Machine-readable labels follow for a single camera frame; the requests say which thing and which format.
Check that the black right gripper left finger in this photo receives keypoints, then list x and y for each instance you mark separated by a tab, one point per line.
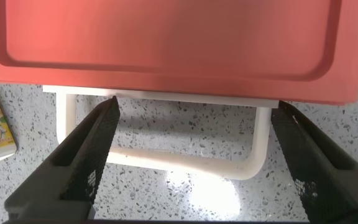
79	161

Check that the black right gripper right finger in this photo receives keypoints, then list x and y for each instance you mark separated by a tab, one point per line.
319	168

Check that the red drawer cabinet case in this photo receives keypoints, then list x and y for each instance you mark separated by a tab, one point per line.
166	37

